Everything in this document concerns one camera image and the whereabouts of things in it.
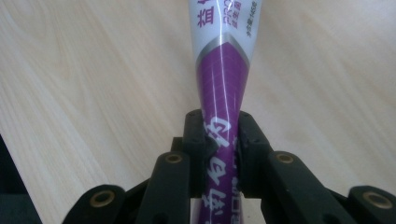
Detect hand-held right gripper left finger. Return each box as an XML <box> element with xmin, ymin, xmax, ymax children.
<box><xmin>170</xmin><ymin>108</ymin><xmax>219</xmax><ymax>199</ymax></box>

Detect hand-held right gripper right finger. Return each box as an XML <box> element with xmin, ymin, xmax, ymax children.
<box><xmin>235</xmin><ymin>110</ymin><xmax>276</xmax><ymax>199</ymax></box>

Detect white and purple toothpaste tube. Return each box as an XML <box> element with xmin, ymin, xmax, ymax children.
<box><xmin>188</xmin><ymin>0</ymin><xmax>263</xmax><ymax>224</ymax></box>

